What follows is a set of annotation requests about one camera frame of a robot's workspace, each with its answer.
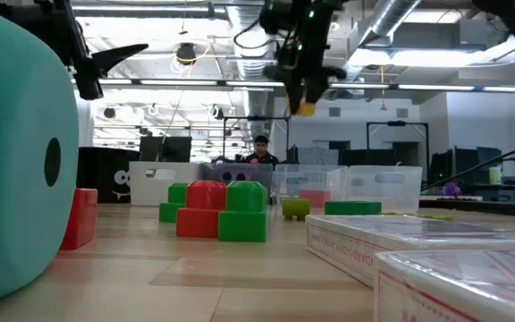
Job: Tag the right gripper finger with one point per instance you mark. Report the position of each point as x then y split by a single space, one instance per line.
297 96
316 91

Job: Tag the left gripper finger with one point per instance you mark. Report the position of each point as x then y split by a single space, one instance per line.
90 85
114 56

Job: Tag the orange studded plate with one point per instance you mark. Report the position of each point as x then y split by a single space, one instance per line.
306 110

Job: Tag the small red studded brick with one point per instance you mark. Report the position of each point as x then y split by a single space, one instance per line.
318 199

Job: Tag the yellow-green bowl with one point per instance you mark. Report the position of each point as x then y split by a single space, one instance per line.
295 206

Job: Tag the wide green toy block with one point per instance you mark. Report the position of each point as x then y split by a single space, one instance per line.
351 208

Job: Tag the large red toy block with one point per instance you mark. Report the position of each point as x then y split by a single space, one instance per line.
81 219

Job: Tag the teal plush dice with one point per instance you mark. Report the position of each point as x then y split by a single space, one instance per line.
11 201

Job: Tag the long green toy block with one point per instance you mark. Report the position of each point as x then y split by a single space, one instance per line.
242 226

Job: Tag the small red toy block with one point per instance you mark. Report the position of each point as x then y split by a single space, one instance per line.
199 223

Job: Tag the yellow hanging pendant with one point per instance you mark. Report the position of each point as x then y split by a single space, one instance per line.
383 107

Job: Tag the person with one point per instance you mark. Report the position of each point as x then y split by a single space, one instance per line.
262 156

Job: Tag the smoky grey plastic bin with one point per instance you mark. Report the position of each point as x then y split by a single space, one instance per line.
264 172

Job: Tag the clear plastic bin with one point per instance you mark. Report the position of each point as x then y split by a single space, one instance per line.
400 192
289 179

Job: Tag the black bucket with face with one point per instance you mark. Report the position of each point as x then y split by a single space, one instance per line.
101 174

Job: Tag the black monitor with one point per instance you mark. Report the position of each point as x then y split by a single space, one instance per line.
177 149

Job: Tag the white plastic bin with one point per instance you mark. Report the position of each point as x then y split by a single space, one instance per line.
143 192

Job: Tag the pink-backed playing card deck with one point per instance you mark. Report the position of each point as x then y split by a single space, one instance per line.
351 250

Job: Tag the dark desk monitor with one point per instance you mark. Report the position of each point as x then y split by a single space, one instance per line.
463 165

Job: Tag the small purple object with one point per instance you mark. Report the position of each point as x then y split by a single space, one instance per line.
452 188

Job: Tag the lime green studded plate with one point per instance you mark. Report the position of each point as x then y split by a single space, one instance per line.
432 217

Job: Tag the yellow-green bottle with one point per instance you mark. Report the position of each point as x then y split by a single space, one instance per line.
495 176

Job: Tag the red-backed playing card deck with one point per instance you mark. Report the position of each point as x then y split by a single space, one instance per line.
441 295

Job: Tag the silver round air duct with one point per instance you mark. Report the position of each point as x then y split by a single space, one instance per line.
244 67

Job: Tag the silver slanted air duct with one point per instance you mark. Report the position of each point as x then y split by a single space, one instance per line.
391 18

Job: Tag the black aluminium table frame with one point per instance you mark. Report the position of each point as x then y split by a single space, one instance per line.
485 207

